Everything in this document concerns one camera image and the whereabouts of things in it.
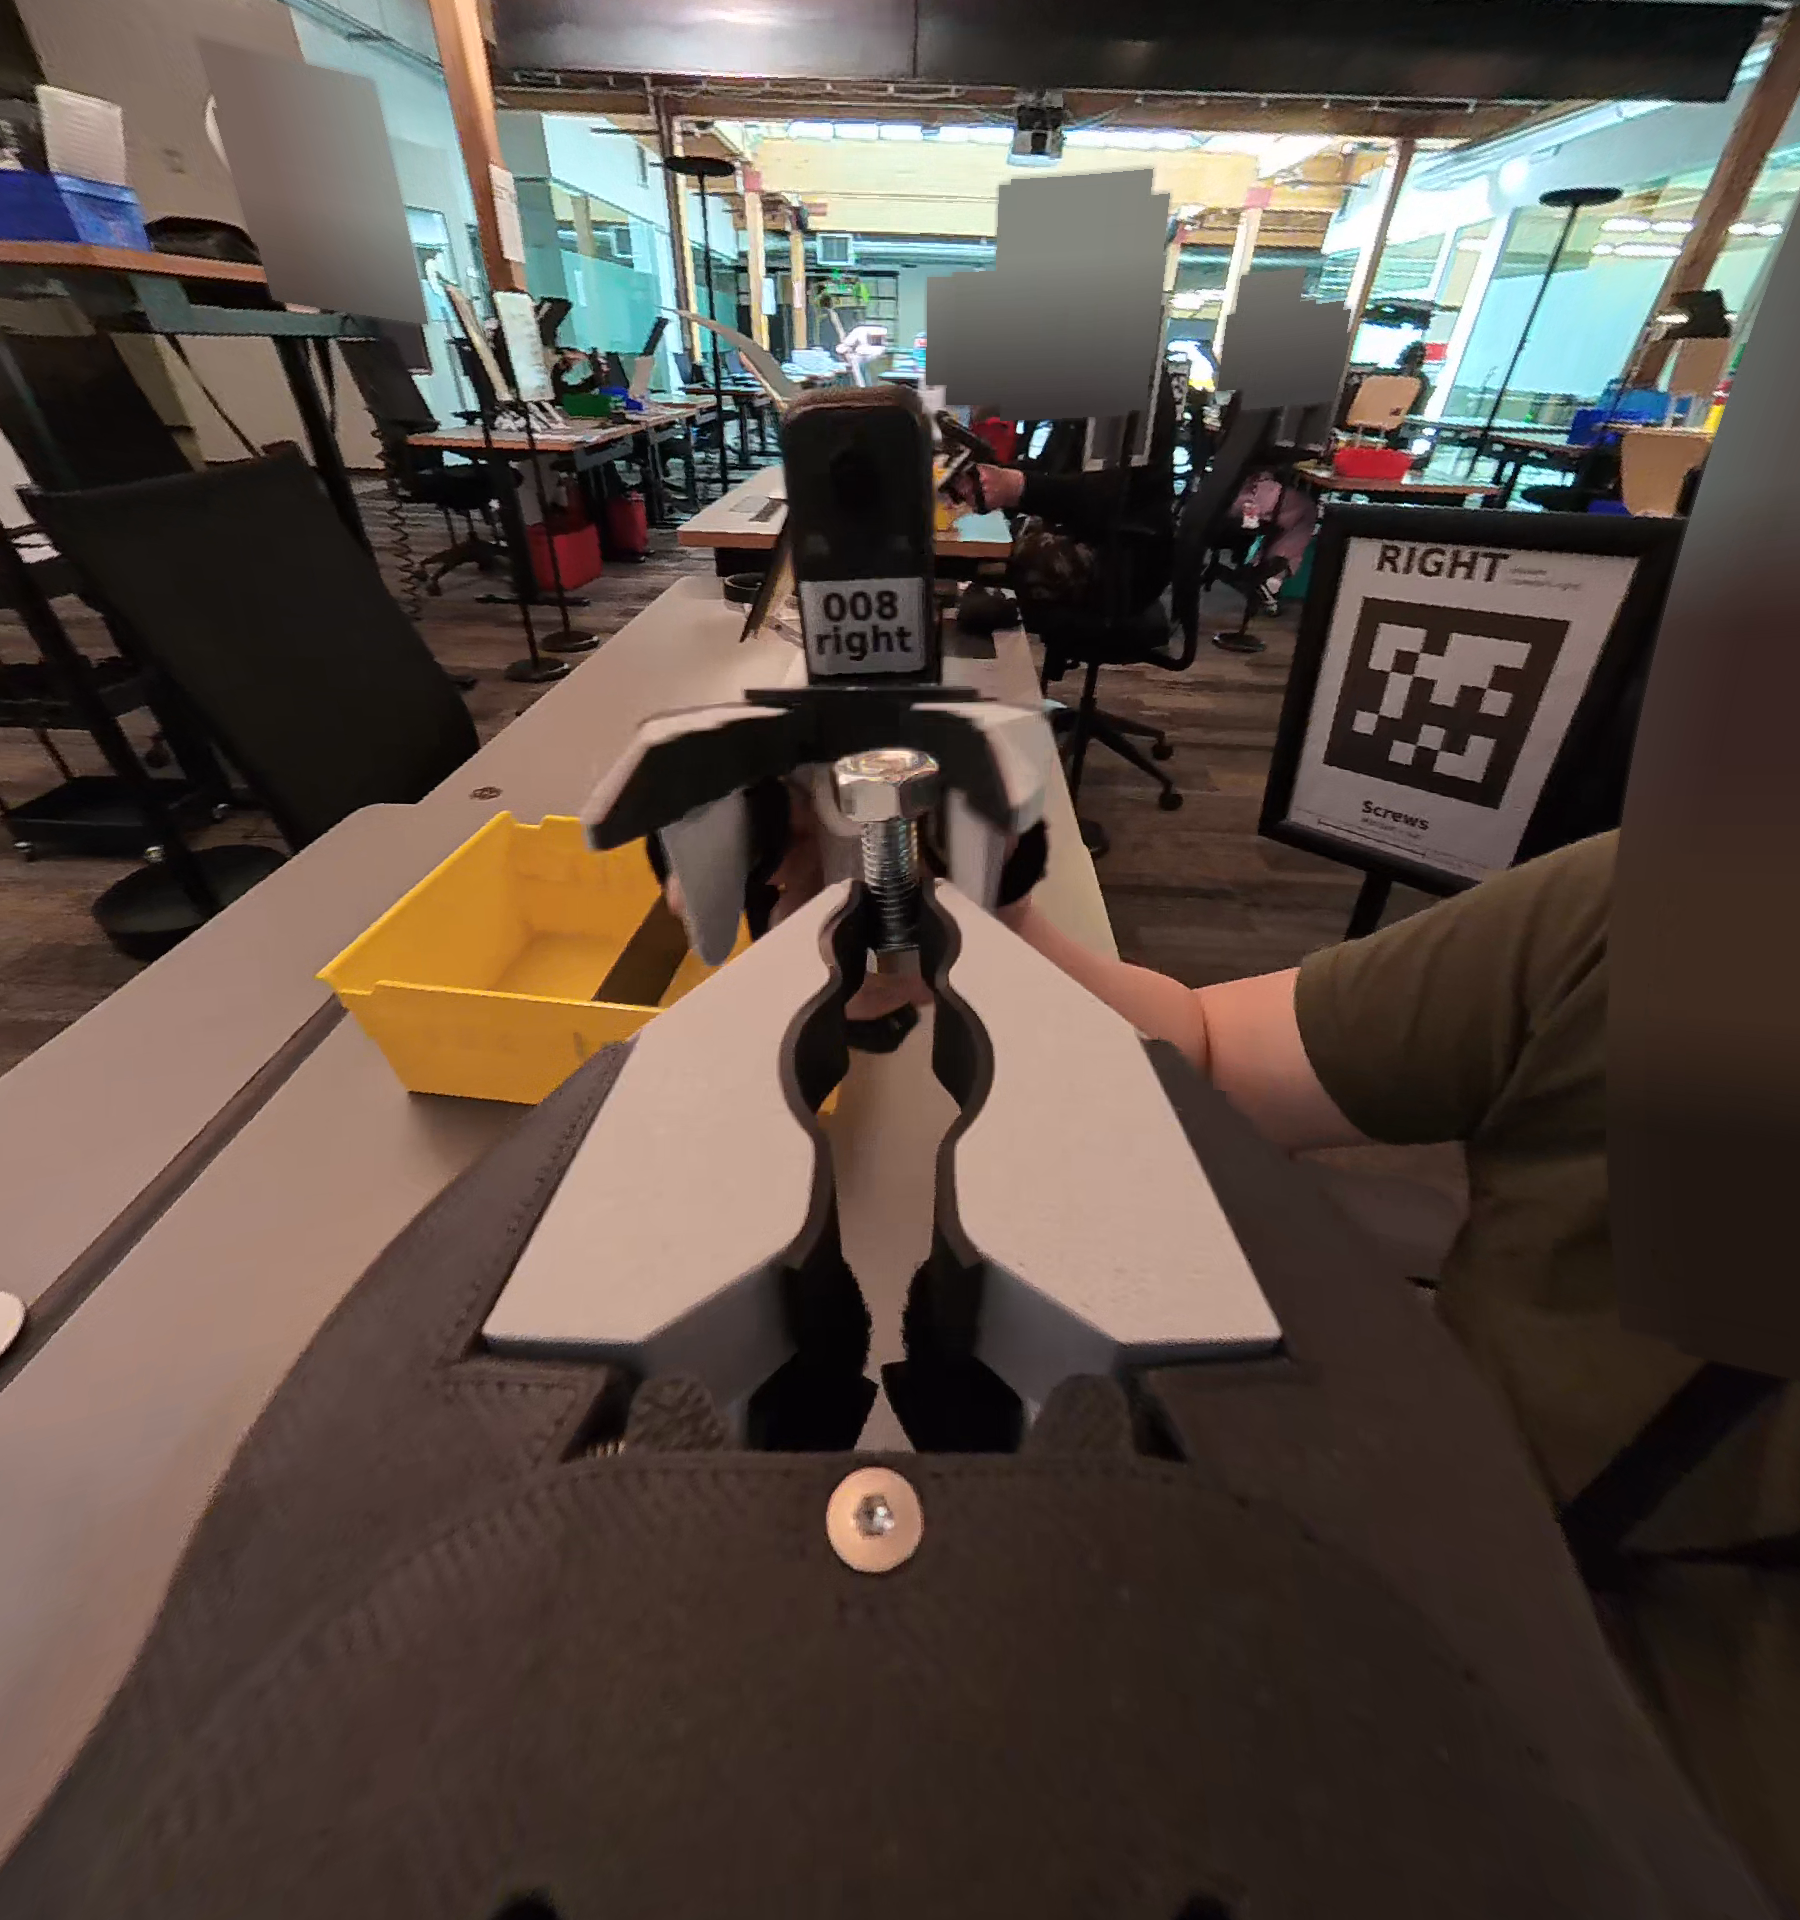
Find black utility cart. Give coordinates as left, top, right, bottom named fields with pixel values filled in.
left=0, top=592, right=235, bottom=865

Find black office chair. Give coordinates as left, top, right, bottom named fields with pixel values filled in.
left=1043, top=404, right=1278, bottom=859

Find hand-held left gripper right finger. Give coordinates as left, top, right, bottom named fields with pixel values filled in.
left=883, top=875, right=1284, bottom=1454

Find black strap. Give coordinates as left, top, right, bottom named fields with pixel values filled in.
left=1558, top=1363, right=1795, bottom=1582

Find yellow bin with dark divider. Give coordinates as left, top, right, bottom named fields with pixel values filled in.
left=319, top=810, right=845, bottom=1115

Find person's right forearm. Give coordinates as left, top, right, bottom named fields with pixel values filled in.
left=1007, top=898, right=1311, bottom=1156

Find wooden shelf with black frame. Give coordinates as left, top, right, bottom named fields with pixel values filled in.
left=0, top=231, right=438, bottom=865

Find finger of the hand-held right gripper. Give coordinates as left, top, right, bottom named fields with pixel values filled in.
left=581, top=708, right=803, bottom=966
left=913, top=705, right=1059, bottom=905

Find silver hex bolt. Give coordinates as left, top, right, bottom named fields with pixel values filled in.
left=831, top=749, right=943, bottom=953

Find blue plastic bin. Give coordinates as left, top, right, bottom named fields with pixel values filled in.
left=0, top=164, right=153, bottom=254

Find person's right hand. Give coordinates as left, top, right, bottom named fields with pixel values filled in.
left=834, top=966, right=946, bottom=1059

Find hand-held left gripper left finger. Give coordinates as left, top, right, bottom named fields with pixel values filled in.
left=480, top=875, right=885, bottom=1454

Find grey work table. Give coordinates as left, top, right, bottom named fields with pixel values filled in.
left=679, top=461, right=1023, bottom=562

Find framed marker sign on stand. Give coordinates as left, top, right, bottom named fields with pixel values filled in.
left=1259, top=500, right=1689, bottom=944

